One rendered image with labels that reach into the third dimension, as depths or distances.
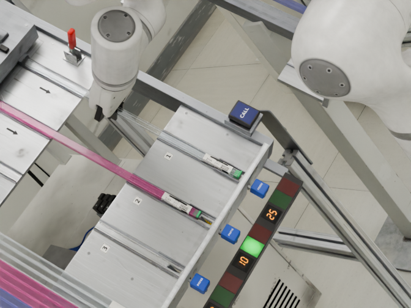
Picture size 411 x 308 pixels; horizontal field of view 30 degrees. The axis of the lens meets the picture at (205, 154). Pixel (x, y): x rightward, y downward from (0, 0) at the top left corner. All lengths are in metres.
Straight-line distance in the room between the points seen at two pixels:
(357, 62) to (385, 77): 0.04
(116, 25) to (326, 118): 0.73
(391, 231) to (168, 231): 0.94
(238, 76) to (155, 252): 1.97
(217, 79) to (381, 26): 2.55
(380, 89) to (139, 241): 0.67
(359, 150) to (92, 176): 0.73
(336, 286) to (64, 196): 0.80
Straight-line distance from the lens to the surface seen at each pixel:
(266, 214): 1.46
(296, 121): 2.83
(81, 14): 3.54
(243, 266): 1.42
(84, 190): 2.10
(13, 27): 1.63
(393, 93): 0.93
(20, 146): 1.55
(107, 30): 1.26
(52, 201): 2.19
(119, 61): 1.29
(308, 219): 2.44
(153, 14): 1.33
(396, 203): 2.03
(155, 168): 1.49
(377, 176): 1.97
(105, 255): 1.43
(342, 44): 0.87
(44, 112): 1.58
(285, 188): 1.48
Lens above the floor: 1.54
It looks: 30 degrees down
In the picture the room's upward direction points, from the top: 43 degrees counter-clockwise
